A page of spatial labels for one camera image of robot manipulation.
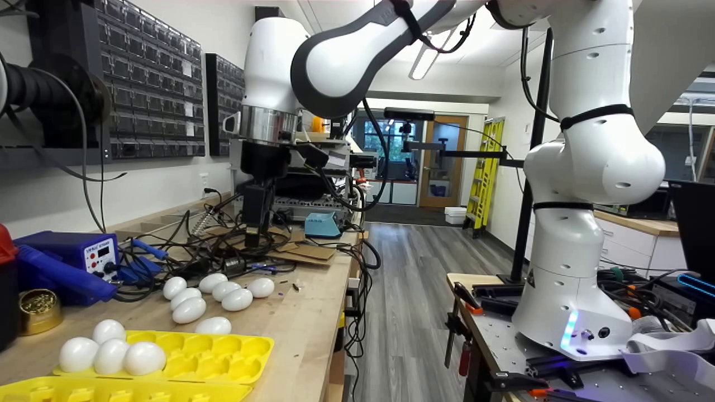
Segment yellow egg carton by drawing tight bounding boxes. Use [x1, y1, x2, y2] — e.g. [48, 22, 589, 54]
[0, 329, 275, 402]

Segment blue desoldering tool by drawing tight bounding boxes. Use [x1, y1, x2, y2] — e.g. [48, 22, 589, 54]
[116, 239, 169, 285]

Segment wooden door with window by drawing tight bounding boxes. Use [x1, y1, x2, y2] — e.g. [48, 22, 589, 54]
[418, 115, 469, 209]

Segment small wall parts drawer cabinet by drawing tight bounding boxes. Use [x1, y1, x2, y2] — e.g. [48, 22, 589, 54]
[205, 53, 246, 157]

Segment camera on mount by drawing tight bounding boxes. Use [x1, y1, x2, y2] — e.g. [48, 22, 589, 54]
[383, 27, 555, 284]

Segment black clamp with orange trigger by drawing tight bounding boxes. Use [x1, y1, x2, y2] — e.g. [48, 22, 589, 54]
[452, 281, 484, 317]

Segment black container with red lid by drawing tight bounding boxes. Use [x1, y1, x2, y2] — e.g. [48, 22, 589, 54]
[0, 223, 21, 353]

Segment white cabinet with wooden top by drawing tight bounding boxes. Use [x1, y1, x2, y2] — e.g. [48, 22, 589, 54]
[591, 209, 689, 278]

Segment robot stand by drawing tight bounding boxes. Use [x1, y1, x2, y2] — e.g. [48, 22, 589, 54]
[445, 272, 715, 402]

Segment white egg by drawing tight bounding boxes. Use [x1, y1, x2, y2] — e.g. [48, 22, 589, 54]
[59, 337, 100, 374]
[170, 288, 202, 310]
[123, 341, 167, 376]
[221, 288, 254, 312]
[194, 317, 232, 336]
[198, 272, 228, 294]
[246, 277, 275, 299]
[93, 338, 130, 375]
[92, 319, 127, 344]
[171, 297, 207, 325]
[212, 281, 242, 302]
[163, 276, 188, 300]

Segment ceiling light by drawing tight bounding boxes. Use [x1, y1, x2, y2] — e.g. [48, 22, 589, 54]
[407, 27, 460, 81]

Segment small teal device box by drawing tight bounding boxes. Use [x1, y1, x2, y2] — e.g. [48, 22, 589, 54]
[304, 212, 343, 240]

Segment stack of electronic equipment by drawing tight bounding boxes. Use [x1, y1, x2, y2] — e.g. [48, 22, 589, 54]
[231, 114, 379, 225]

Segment black laptop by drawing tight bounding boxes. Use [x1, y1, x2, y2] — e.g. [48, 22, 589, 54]
[667, 179, 715, 286]

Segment large wall parts drawer cabinet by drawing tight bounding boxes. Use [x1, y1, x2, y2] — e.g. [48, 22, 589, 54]
[94, 0, 207, 160]

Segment pieces of brown cardboard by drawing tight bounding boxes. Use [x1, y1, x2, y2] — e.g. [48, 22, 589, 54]
[267, 226, 337, 266]

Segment clamp with red handle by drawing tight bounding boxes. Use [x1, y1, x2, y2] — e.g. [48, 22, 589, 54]
[444, 312, 474, 378]

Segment yellow ladder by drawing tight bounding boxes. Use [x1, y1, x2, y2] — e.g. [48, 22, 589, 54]
[462, 117, 507, 239]

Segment brass tip cleaner tin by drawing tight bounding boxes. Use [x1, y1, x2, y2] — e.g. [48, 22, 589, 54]
[18, 288, 64, 337]

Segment blue soldering station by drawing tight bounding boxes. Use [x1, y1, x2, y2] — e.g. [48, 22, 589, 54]
[13, 231, 121, 307]

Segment window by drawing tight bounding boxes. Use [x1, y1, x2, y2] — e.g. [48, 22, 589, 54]
[363, 119, 418, 164]

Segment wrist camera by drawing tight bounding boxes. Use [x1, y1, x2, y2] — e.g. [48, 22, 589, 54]
[293, 143, 331, 169]

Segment white plastic sheet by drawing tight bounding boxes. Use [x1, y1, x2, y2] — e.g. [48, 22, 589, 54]
[621, 317, 715, 402]

